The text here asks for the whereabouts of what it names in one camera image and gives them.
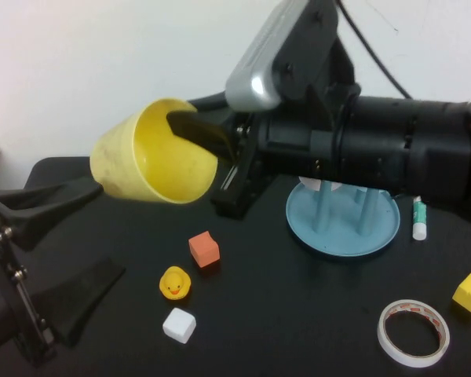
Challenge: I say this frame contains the white green glue stick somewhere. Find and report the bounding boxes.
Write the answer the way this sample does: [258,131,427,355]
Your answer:
[411,196,429,241]

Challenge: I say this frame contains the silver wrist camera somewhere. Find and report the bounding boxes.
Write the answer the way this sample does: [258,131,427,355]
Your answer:
[224,0,311,113]

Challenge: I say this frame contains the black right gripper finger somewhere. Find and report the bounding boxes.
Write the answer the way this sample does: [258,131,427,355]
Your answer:
[166,111,239,163]
[186,92,236,117]

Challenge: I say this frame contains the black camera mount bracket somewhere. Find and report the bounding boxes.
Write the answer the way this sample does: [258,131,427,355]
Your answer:
[272,0,358,133]

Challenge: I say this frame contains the white double-sided tape roll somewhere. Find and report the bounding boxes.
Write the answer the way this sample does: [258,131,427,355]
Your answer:
[377,298,451,368]

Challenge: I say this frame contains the black cable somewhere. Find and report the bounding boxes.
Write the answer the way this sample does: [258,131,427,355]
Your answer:
[337,0,413,100]

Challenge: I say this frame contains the white foam cube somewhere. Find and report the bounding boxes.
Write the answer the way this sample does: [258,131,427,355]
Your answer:
[162,306,197,345]

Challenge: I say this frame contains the yellow plastic cup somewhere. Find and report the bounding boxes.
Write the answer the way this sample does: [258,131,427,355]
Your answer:
[89,97,219,205]

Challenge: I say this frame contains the orange foam cube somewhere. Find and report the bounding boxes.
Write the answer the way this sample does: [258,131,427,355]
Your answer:
[188,230,221,269]

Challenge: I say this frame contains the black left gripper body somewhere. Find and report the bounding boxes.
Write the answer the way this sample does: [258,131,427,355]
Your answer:
[0,192,58,368]

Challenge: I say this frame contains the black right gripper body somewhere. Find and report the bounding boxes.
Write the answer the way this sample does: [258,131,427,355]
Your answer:
[210,112,338,219]

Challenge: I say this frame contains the yellow foam cube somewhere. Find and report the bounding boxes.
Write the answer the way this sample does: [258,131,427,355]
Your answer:
[451,271,471,315]

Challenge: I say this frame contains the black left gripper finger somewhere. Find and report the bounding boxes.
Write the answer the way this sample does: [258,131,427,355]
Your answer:
[31,257,126,347]
[0,178,104,252]

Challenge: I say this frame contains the blue cup stand with pegs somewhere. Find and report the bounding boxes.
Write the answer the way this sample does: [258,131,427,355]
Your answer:
[285,176,401,258]

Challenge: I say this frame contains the yellow rubber duck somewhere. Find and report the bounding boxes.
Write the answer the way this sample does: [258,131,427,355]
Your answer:
[159,265,192,302]

